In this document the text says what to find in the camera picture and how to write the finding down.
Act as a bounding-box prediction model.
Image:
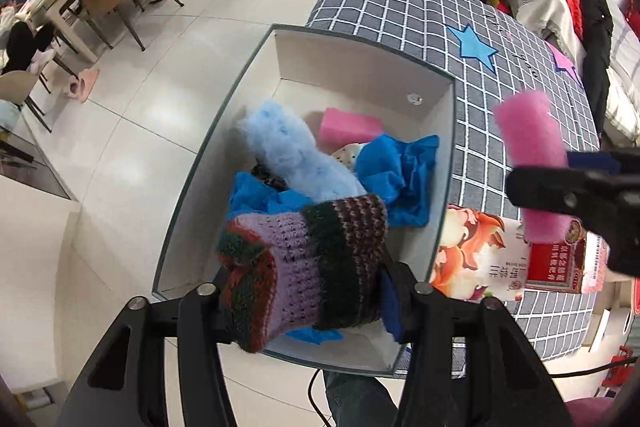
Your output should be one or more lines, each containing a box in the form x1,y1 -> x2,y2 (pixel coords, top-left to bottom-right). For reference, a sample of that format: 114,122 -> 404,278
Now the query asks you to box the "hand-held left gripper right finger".
377,253 -> 573,427

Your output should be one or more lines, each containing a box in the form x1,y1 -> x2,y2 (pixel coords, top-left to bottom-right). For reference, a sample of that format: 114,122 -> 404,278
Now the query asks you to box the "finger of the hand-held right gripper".
566,149 -> 623,175
505,164 -> 626,228

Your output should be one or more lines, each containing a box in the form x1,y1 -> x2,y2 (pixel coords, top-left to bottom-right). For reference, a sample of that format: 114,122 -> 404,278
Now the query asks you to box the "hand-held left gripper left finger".
55,266 -> 237,427

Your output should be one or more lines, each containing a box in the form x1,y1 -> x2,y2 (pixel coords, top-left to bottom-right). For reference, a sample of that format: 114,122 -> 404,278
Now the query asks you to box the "pink fuzzy sock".
492,91 -> 576,244

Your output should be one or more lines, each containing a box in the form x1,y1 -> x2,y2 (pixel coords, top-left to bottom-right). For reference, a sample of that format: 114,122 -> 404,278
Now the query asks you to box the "purple striped knit glove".
216,194 -> 391,354

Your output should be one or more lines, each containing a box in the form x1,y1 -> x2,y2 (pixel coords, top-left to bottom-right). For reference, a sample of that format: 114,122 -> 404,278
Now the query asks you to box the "blue crinkled cloth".
227,172 -> 346,345
354,134 -> 440,229

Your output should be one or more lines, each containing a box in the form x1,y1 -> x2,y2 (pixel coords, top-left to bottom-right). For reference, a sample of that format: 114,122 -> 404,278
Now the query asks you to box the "leopard print scarf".
250,163 -> 291,192

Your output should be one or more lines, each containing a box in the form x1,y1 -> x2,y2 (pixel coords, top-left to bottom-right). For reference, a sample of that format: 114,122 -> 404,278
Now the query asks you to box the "light blue fluffy cloth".
235,101 -> 368,204

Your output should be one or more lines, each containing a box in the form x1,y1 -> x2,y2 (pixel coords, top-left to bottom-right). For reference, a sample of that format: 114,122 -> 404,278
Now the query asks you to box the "pink sponge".
319,107 -> 385,148

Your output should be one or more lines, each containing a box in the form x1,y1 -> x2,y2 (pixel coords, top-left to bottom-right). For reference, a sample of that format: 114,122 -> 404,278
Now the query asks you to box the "white storage box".
151,23 -> 458,378

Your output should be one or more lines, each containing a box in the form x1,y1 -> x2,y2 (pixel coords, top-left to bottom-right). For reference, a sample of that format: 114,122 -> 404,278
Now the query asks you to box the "red printed tissue packet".
525,217 -> 612,297

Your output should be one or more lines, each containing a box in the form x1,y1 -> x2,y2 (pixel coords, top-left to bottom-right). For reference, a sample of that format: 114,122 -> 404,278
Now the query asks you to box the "orange floral tissue packet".
429,204 -> 532,304

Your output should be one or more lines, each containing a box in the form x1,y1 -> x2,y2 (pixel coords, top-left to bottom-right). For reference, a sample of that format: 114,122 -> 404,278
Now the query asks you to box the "person's jeans leg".
322,371 -> 401,427

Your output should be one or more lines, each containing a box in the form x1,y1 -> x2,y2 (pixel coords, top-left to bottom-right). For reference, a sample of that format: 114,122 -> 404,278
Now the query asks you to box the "red stool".
595,344 -> 640,403

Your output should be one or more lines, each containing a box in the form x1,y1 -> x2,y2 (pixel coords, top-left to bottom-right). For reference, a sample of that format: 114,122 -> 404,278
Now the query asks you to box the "red printed pillow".
624,0 -> 640,40

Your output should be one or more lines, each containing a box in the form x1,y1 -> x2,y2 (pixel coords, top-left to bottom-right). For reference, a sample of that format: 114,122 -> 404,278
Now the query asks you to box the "white covered sofa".
515,0 -> 640,142

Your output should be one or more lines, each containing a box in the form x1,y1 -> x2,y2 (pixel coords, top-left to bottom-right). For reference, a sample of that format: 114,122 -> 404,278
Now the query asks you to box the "cream polka dot scrunchie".
330,143 -> 365,172

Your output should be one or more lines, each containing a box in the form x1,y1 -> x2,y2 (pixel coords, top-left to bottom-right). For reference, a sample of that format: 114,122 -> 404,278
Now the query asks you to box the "person's maroon clothing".
565,397 -> 621,427

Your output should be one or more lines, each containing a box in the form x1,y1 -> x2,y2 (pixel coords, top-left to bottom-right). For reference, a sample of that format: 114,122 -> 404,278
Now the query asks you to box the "dark glass stand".
0,127 -> 72,202

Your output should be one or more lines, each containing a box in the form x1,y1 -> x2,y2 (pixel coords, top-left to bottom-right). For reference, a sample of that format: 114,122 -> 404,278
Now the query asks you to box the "grey checked star mat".
305,0 -> 603,380

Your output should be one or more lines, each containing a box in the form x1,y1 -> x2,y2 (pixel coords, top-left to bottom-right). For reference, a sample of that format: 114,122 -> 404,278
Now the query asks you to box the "pink slipper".
61,67 -> 101,104

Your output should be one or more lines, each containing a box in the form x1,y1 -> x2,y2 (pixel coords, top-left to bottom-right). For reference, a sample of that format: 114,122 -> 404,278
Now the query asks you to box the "black cable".
547,354 -> 640,380
307,369 -> 333,427

